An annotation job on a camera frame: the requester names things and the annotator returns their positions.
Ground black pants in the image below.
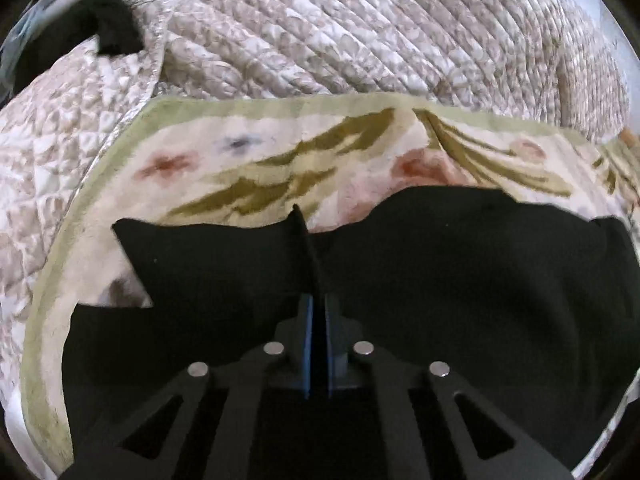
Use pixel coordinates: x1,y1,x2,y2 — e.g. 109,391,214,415
60,184,640,476

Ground floral fleece blanket green border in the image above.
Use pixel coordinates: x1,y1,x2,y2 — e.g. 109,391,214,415
21,93,639,474

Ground beige floral quilted bedspread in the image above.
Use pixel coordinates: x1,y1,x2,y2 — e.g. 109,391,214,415
0,0,633,411

